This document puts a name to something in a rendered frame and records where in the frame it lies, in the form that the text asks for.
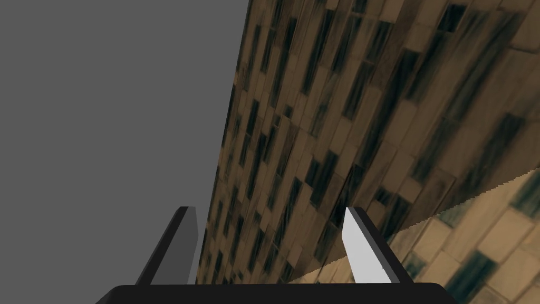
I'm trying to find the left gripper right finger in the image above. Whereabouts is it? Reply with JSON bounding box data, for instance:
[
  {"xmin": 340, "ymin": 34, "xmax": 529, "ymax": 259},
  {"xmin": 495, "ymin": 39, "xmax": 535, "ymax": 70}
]
[{"xmin": 341, "ymin": 206, "xmax": 414, "ymax": 284}]

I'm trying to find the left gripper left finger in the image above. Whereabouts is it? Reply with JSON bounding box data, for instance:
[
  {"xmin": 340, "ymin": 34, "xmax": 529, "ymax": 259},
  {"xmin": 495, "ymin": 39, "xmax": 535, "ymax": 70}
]
[{"xmin": 134, "ymin": 206, "xmax": 199, "ymax": 286}]

